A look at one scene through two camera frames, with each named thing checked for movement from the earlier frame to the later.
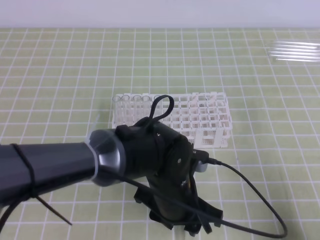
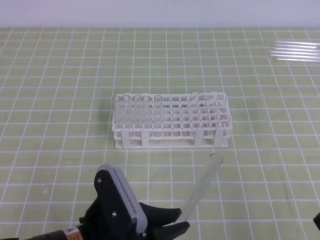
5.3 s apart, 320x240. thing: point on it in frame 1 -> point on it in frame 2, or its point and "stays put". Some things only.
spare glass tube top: x=298 y=43 stays put
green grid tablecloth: x=57 y=86 stays put
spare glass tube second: x=310 y=49 stays put
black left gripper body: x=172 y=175 -> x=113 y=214
